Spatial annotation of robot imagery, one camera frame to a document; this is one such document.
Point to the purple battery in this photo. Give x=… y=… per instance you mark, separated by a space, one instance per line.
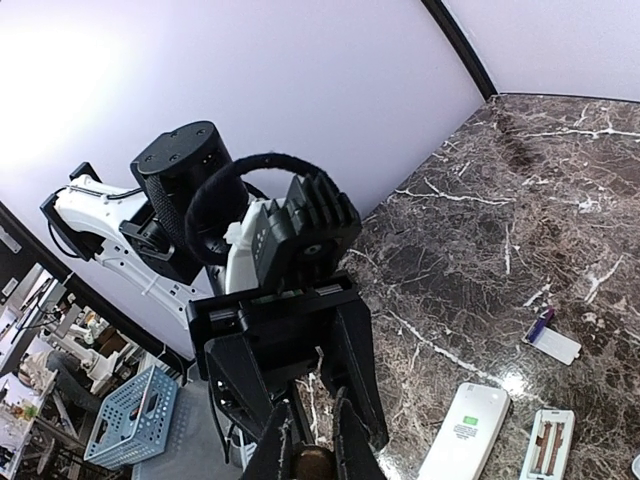
x=541 y=322

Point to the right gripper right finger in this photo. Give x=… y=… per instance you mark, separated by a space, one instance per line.
x=354 y=458

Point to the small white remote control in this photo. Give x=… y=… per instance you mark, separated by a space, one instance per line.
x=467 y=434

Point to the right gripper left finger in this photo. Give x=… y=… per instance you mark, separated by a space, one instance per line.
x=271 y=459

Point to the long white remote control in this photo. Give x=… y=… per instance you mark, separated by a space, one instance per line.
x=548 y=450

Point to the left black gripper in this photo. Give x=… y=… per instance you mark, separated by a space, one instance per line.
x=243 y=341

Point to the left black frame post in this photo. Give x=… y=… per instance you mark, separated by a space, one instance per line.
x=448 y=25

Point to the small remote battery cover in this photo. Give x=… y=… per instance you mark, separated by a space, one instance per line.
x=635 y=467

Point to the clear handle screwdriver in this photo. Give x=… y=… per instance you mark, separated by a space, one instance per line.
x=313 y=459

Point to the white battery cover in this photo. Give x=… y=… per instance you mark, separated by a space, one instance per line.
x=555 y=345

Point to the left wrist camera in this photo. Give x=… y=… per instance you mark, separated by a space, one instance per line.
x=293 y=242

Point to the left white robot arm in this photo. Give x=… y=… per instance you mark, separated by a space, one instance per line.
x=167 y=234

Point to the blue perforated plastic basket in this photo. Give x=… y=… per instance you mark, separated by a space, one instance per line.
x=133 y=422

